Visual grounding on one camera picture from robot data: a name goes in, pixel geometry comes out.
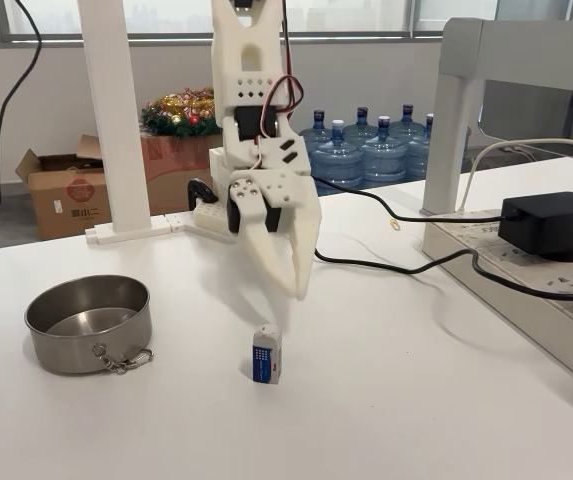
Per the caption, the red white servo cable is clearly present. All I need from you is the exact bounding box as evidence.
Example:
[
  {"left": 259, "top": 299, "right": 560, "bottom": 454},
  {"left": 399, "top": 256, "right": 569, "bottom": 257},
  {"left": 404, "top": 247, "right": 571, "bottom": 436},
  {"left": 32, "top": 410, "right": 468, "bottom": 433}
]
[{"left": 257, "top": 0, "right": 306, "bottom": 172}]

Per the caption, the round metal bowl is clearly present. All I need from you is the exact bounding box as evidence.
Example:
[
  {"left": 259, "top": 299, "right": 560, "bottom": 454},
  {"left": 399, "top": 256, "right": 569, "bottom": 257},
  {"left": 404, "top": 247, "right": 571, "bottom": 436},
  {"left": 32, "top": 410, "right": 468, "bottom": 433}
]
[{"left": 24, "top": 273, "right": 153, "bottom": 376}]

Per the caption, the black adapter cable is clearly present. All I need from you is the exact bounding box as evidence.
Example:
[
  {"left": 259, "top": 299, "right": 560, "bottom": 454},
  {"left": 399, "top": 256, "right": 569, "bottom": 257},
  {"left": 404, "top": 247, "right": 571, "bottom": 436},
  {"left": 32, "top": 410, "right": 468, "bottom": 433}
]
[{"left": 310, "top": 175, "right": 520, "bottom": 222}]

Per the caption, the open brown cardboard box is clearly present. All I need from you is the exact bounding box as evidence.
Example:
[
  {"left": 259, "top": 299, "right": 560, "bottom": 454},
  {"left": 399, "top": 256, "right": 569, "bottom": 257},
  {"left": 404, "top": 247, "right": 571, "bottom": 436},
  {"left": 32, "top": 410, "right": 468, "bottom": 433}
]
[{"left": 14, "top": 133, "right": 115, "bottom": 241}]

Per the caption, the tinsel christmas wreath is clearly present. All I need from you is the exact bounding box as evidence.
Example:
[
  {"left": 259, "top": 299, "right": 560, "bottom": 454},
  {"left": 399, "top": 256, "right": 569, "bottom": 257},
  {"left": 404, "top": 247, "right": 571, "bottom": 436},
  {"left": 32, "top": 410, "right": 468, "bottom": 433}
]
[{"left": 139, "top": 85, "right": 223, "bottom": 140}]

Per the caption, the hanging black cable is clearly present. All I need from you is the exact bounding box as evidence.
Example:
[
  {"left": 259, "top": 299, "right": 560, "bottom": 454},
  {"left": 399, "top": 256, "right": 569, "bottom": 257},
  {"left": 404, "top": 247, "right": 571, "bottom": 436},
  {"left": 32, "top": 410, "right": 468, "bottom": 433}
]
[{"left": 0, "top": 0, "right": 43, "bottom": 253}]

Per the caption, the white stand post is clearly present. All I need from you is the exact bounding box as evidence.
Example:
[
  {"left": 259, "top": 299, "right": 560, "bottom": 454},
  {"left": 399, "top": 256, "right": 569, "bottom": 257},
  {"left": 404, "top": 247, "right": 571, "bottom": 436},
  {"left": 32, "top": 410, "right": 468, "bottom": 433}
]
[{"left": 76, "top": 0, "right": 190, "bottom": 246}]

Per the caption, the white power strip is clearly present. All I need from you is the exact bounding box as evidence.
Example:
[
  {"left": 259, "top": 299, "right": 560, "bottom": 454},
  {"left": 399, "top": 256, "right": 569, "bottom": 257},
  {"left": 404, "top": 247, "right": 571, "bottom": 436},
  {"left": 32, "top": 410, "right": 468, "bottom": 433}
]
[{"left": 421, "top": 207, "right": 573, "bottom": 401}]

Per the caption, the white metal shelf frame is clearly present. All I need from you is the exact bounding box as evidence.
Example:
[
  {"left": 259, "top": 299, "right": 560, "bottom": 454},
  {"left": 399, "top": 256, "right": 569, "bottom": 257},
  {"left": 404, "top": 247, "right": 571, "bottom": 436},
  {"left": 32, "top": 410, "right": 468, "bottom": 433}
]
[{"left": 420, "top": 17, "right": 573, "bottom": 219}]

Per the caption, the white charger cable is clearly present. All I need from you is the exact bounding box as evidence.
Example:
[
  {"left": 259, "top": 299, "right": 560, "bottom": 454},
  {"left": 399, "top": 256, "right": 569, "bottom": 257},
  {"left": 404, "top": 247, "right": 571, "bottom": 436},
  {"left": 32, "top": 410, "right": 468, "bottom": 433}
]
[{"left": 458, "top": 138, "right": 573, "bottom": 214}]

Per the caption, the blue water jug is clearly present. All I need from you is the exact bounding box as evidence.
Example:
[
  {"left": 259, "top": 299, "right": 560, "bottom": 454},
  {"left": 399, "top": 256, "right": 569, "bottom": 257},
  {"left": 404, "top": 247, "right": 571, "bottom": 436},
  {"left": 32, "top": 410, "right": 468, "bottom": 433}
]
[
  {"left": 298, "top": 109, "right": 340, "bottom": 151},
  {"left": 404, "top": 113, "right": 435, "bottom": 181},
  {"left": 341, "top": 106, "right": 382, "bottom": 146},
  {"left": 310, "top": 119, "right": 366, "bottom": 196},
  {"left": 388, "top": 104, "right": 427, "bottom": 141},
  {"left": 360, "top": 115, "right": 407, "bottom": 189}
]

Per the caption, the black power cable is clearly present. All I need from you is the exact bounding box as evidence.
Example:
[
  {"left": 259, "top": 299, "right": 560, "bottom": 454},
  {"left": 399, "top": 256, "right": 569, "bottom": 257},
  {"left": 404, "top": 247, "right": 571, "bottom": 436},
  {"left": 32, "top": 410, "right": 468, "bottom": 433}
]
[{"left": 313, "top": 248, "right": 573, "bottom": 302}]

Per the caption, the black power adapter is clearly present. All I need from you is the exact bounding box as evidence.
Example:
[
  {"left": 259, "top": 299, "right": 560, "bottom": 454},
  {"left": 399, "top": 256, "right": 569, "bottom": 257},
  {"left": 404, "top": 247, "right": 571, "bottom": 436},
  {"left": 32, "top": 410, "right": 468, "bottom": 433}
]
[{"left": 496, "top": 191, "right": 573, "bottom": 262}]

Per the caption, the small white and blue box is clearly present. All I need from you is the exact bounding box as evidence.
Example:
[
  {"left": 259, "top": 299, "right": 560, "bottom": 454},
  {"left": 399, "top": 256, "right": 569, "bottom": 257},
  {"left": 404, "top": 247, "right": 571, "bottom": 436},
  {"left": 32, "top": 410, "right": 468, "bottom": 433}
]
[{"left": 251, "top": 323, "right": 283, "bottom": 385}]

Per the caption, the red printed cardboard box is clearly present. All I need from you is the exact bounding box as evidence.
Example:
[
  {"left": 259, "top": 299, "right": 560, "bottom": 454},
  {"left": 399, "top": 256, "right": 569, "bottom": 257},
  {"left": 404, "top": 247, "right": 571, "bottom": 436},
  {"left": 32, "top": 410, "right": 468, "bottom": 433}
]
[{"left": 140, "top": 133, "right": 225, "bottom": 216}]

